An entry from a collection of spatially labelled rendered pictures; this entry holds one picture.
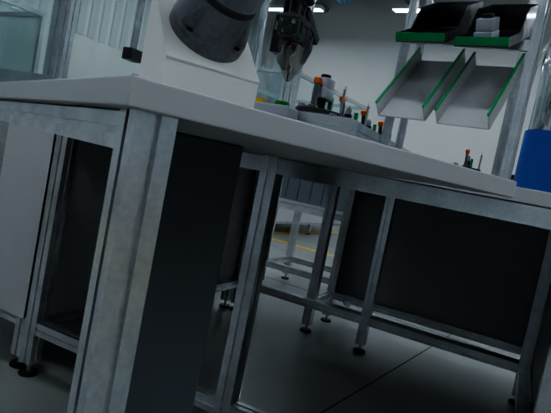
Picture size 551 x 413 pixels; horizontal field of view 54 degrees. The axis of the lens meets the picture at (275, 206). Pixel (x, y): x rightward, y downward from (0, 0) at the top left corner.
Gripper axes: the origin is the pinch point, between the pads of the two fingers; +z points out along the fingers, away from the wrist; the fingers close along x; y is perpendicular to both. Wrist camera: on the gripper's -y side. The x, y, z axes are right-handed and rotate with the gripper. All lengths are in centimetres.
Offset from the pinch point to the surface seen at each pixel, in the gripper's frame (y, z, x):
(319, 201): -206, 38, -61
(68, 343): 3, 88, -54
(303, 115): -2.6, 8.7, 4.9
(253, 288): 4, 55, 4
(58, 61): 1, 4, -81
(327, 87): -18.6, -2.1, 3.4
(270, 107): 4.3, 8.9, -1.5
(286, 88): -34.2, -3.1, -16.9
